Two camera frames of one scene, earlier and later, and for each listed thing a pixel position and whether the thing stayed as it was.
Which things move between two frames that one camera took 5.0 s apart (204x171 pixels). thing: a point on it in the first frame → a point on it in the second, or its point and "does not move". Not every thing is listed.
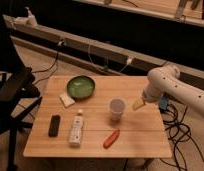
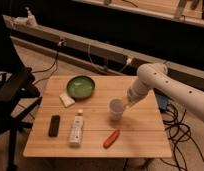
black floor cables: [180, 133] does not move
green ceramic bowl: [80, 87] does not move
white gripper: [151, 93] → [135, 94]
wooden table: [94, 117] does not move
